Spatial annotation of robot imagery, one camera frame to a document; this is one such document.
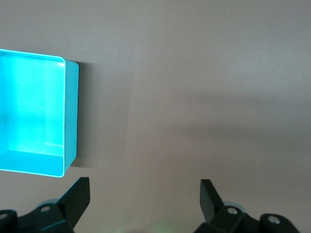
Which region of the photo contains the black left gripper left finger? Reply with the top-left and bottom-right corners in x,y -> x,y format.
0,177 -> 91,233

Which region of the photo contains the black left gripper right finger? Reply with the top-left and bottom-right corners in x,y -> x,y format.
194,179 -> 298,233

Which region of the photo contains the turquoise plastic bin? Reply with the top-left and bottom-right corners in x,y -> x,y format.
0,48 -> 80,179

